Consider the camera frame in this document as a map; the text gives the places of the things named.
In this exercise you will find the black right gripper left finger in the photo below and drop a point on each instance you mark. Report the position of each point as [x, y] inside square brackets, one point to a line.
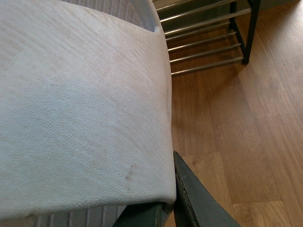
[141, 215]

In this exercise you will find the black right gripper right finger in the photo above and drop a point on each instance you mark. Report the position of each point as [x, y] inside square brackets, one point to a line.
[194, 206]

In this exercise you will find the light blue slipper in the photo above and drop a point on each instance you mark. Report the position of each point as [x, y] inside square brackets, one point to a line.
[85, 112]

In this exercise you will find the black metal shoe rack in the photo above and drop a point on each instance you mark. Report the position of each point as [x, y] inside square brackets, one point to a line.
[204, 34]

